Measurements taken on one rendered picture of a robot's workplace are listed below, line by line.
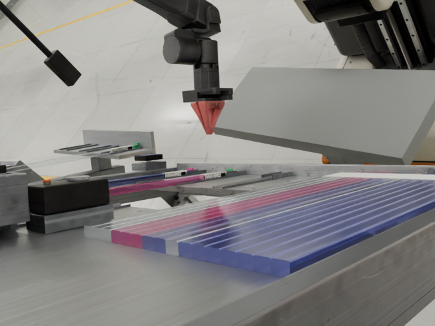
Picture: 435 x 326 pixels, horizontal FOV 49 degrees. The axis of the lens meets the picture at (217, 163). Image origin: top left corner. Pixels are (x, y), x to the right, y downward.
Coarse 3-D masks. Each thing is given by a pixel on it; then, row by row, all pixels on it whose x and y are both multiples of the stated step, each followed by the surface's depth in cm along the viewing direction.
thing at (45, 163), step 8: (136, 144) 125; (96, 152) 117; (104, 152) 118; (112, 152) 120; (48, 160) 108; (56, 160) 109; (64, 160) 111; (72, 160) 112; (8, 168) 102; (16, 168) 103; (24, 168) 104; (32, 168) 106
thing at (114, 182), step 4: (140, 176) 91; (144, 176) 91; (148, 176) 92; (152, 176) 93; (156, 176) 93; (160, 176) 94; (164, 176) 95; (108, 180) 85; (112, 180) 86; (116, 180) 86; (120, 180) 87; (124, 180) 88; (128, 180) 88; (132, 180) 89; (136, 180) 90; (140, 180) 91; (112, 184) 86; (116, 184) 86; (120, 184) 87; (124, 184) 88
